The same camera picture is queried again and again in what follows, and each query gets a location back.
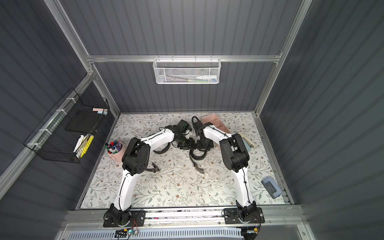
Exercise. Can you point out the white marker in basket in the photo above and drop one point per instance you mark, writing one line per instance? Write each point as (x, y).
(79, 142)

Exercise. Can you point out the short black leather belt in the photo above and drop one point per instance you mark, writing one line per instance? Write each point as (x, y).
(159, 151)

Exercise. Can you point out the black notebook in basket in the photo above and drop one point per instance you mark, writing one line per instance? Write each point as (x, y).
(85, 122)

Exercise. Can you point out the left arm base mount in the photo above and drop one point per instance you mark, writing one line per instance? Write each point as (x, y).
(116, 218)

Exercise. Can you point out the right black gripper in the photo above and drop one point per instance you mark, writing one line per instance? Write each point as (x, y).
(199, 144)

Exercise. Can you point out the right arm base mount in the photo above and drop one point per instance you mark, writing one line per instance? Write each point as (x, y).
(237, 216)

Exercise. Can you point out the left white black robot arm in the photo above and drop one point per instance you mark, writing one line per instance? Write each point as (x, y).
(136, 159)

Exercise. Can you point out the beige blue eraser block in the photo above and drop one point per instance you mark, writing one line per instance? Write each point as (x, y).
(248, 143)

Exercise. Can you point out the pastel sticky notes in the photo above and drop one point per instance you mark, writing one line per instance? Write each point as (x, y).
(100, 111)

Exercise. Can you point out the pink compartment storage tray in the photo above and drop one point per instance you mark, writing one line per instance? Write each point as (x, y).
(215, 121)

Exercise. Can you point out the grey blue stapler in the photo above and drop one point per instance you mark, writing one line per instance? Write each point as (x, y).
(272, 187)

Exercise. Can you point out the long black leather belt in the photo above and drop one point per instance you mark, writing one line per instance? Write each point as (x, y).
(194, 158)

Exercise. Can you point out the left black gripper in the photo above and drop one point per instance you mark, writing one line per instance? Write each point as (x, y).
(188, 143)

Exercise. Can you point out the black wire wall basket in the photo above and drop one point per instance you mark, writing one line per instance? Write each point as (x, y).
(69, 132)

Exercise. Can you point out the yellow highlighter pack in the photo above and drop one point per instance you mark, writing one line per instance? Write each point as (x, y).
(84, 145)

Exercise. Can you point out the white wire mesh basket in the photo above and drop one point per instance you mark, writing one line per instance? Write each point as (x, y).
(194, 71)

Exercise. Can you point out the pink pen cup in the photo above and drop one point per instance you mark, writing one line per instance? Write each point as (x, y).
(115, 150)

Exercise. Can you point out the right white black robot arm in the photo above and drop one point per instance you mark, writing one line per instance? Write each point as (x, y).
(235, 158)

